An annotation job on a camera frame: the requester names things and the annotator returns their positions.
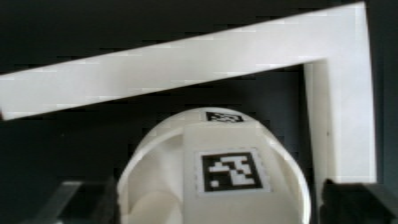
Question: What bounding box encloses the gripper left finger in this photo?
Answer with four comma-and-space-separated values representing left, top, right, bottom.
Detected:
32, 180, 119, 224

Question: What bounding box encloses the white front fence bar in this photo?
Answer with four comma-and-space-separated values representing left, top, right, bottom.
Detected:
0, 3, 372, 120

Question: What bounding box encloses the white fence bar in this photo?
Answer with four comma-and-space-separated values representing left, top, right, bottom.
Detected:
0, 3, 372, 120
304, 49, 377, 200

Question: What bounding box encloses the white round stool seat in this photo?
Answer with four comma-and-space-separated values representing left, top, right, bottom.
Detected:
118, 107, 311, 224

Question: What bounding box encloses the white right fence bar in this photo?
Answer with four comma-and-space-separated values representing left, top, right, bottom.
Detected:
304, 49, 377, 200

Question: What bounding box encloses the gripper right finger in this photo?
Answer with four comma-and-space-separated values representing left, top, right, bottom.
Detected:
320, 180, 398, 224

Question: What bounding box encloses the white stool leg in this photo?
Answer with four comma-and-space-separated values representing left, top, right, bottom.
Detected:
183, 123, 301, 224

